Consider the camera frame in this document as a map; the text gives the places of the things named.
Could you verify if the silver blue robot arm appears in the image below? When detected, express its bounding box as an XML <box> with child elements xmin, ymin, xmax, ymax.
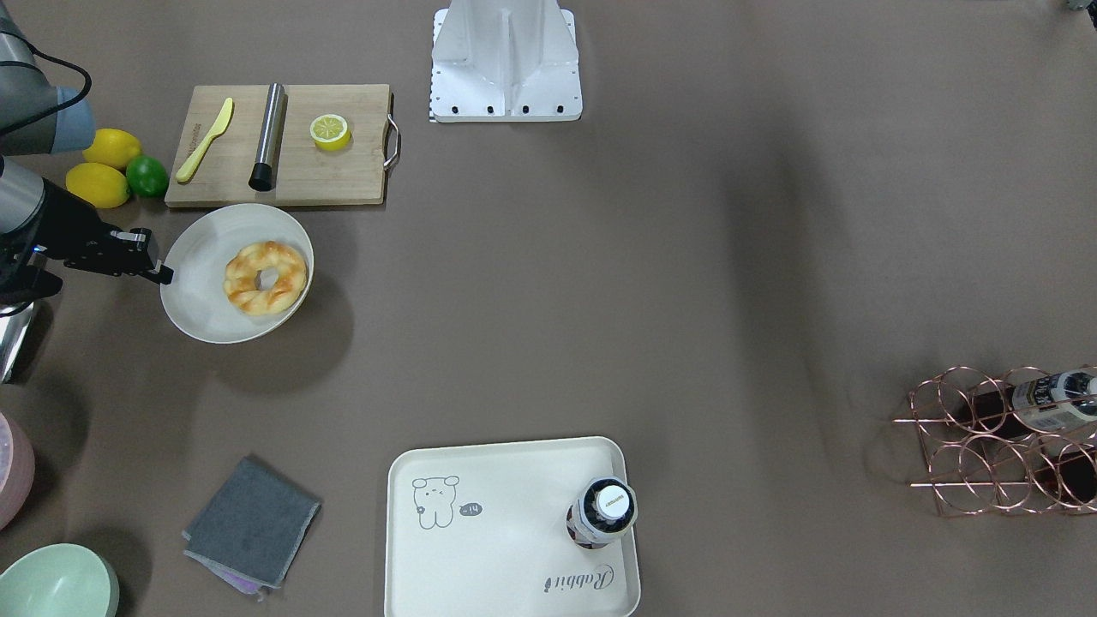
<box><xmin>1</xmin><ymin>9</ymin><xmax>176</xmax><ymax>309</ymax></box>

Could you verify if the rose gold wire bottle rack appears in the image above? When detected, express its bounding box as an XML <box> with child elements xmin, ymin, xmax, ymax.
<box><xmin>895</xmin><ymin>364</ymin><xmax>1096</xmax><ymax>518</ymax></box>

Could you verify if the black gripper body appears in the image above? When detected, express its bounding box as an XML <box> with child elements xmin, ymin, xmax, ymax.
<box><xmin>33</xmin><ymin>178</ymin><xmax>154</xmax><ymax>277</ymax></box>

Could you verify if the grey folded cloth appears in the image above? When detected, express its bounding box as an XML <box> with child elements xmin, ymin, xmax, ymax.
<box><xmin>182</xmin><ymin>455</ymin><xmax>323</xmax><ymax>601</ymax></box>

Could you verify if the pink bowl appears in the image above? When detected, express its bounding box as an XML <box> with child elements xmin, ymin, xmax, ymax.
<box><xmin>1</xmin><ymin>413</ymin><xmax>36</xmax><ymax>530</ymax></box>

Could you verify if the yellow plastic knife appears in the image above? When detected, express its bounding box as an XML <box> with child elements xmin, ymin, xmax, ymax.
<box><xmin>176</xmin><ymin>97</ymin><xmax>235</xmax><ymax>184</ymax></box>

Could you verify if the half lemon slice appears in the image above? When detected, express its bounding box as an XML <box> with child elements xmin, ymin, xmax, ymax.
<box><xmin>309</xmin><ymin>113</ymin><xmax>352</xmax><ymax>152</ymax></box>

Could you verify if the mint green bowl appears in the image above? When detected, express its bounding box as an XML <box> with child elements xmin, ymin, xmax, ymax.
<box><xmin>1</xmin><ymin>543</ymin><xmax>121</xmax><ymax>616</ymax></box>

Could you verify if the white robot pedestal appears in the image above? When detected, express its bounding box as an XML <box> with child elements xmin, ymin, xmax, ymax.
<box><xmin>429</xmin><ymin>1</ymin><xmax>584</xmax><ymax>123</ymax></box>

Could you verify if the cream rectangular tray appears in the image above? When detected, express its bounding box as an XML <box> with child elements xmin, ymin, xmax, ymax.
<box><xmin>384</xmin><ymin>436</ymin><xmax>642</xmax><ymax>616</ymax></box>

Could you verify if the steel cylinder black cap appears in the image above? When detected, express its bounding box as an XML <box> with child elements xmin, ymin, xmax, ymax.
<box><xmin>248</xmin><ymin>82</ymin><xmax>289</xmax><ymax>192</ymax></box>

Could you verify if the white round plate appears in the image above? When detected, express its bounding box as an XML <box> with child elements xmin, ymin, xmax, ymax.
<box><xmin>160</xmin><ymin>203</ymin><xmax>314</xmax><ymax>344</ymax></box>

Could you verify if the green lime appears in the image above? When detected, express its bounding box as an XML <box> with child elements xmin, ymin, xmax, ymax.
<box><xmin>125</xmin><ymin>155</ymin><xmax>170</xmax><ymax>199</ymax></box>

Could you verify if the dark bottle in rack upper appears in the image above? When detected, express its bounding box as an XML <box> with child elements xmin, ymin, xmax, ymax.
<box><xmin>1011</xmin><ymin>368</ymin><xmax>1096</xmax><ymax>431</ymax></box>

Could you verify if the metal scoop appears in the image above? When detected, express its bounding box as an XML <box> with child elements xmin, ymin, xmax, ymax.
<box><xmin>1</xmin><ymin>302</ymin><xmax>38</xmax><ymax>383</ymax></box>

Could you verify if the bamboo cutting board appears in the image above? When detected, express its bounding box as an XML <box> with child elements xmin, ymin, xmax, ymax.
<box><xmin>165</xmin><ymin>83</ymin><xmax>399</xmax><ymax>207</ymax></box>

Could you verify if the glazed twisted donut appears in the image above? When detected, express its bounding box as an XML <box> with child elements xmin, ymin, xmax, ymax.
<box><xmin>222</xmin><ymin>242</ymin><xmax>309</xmax><ymax>316</ymax></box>

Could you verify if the yellow lemon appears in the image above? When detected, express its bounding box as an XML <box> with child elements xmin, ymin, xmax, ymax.
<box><xmin>65</xmin><ymin>162</ymin><xmax>132</xmax><ymax>207</ymax></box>
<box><xmin>81</xmin><ymin>128</ymin><xmax>144</xmax><ymax>171</ymax></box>

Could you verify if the dark sauce bottle on tray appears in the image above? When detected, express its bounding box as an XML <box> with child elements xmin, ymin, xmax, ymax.
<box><xmin>565</xmin><ymin>476</ymin><xmax>638</xmax><ymax>550</ymax></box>

